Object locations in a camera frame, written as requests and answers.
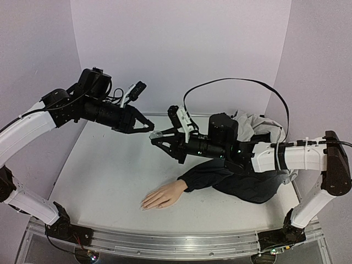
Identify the aluminium front rail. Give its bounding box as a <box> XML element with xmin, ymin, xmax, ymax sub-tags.
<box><xmin>27</xmin><ymin>220</ymin><xmax>324</xmax><ymax>260</ymax></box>

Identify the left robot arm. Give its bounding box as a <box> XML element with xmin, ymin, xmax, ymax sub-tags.
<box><xmin>1</xmin><ymin>68</ymin><xmax>155</xmax><ymax>240</ymax></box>

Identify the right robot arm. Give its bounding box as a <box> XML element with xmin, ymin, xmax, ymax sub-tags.
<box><xmin>142</xmin><ymin>108</ymin><xmax>351</xmax><ymax>251</ymax></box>

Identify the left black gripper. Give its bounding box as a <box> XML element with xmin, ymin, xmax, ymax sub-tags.
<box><xmin>83</xmin><ymin>95</ymin><xmax>157</xmax><ymax>133</ymax></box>

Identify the aluminium back rail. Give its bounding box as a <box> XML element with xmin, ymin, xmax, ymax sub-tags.
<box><xmin>140</xmin><ymin>112</ymin><xmax>234</xmax><ymax>118</ymax></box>

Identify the aluminium rail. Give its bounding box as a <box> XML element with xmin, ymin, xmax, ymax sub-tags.
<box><xmin>27</xmin><ymin>220</ymin><xmax>324</xmax><ymax>260</ymax></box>
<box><xmin>140</xmin><ymin>112</ymin><xmax>234</xmax><ymax>118</ymax></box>

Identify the mannequin hand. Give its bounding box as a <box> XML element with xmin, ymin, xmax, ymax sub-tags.
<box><xmin>141</xmin><ymin>180</ymin><xmax>188</xmax><ymax>210</ymax></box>

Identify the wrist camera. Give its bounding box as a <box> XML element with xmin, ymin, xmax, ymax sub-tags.
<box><xmin>168</xmin><ymin>105</ymin><xmax>199</xmax><ymax>140</ymax></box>
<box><xmin>119</xmin><ymin>81</ymin><xmax>147</xmax><ymax>108</ymax></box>

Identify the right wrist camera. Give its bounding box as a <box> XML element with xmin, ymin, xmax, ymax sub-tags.
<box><xmin>168</xmin><ymin>105</ymin><xmax>199</xmax><ymax>140</ymax></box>

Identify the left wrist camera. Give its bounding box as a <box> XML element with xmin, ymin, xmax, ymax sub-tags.
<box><xmin>119</xmin><ymin>81</ymin><xmax>147</xmax><ymax>108</ymax></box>

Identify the grey black jacket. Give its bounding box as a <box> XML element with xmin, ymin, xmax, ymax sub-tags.
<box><xmin>177</xmin><ymin>110</ymin><xmax>298</xmax><ymax>204</ymax></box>

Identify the clear nail polish bottle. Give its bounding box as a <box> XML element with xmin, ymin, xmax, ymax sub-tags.
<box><xmin>149</xmin><ymin>131</ymin><xmax>163</xmax><ymax>140</ymax></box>

